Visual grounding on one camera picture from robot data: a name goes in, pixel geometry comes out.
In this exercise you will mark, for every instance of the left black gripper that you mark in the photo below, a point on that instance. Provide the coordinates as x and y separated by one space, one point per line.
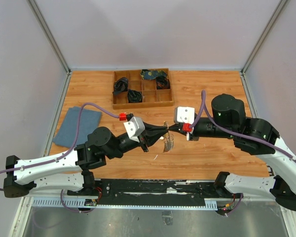
151 138

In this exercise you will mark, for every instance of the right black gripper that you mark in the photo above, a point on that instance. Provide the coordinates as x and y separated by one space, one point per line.
192 136

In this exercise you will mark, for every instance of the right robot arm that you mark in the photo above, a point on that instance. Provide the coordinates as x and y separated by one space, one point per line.
254 136

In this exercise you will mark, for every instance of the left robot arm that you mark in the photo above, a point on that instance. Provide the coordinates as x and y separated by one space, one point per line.
72 170

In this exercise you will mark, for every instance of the wooden compartment tray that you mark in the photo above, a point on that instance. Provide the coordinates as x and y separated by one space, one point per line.
152 97

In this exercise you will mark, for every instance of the dark rolled tie centre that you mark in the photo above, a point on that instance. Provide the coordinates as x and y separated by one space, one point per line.
134 96

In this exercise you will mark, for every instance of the dark rolled tie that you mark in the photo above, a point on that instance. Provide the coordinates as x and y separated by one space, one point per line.
134 96
121 85
162 83

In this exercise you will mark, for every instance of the dark rolled tie right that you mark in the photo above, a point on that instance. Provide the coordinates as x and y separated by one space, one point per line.
162 83

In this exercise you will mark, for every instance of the dark rolled tie left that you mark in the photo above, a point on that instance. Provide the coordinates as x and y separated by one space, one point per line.
121 85

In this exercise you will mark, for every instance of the blue yellow patterned tie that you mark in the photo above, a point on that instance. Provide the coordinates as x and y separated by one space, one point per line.
152 74

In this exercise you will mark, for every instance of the blue folded cloth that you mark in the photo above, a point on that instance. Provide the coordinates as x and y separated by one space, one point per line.
66 135

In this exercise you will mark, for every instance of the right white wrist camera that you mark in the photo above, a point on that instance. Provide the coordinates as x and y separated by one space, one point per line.
184 117

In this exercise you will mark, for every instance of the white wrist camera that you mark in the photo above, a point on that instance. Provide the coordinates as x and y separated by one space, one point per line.
134 128
184 117

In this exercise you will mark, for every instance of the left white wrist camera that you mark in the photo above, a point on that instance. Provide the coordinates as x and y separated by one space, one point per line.
134 128

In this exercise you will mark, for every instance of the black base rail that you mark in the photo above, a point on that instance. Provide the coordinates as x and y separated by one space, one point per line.
114 187

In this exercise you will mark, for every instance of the grey slotted cable duct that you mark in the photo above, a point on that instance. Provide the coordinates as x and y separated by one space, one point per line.
126 201

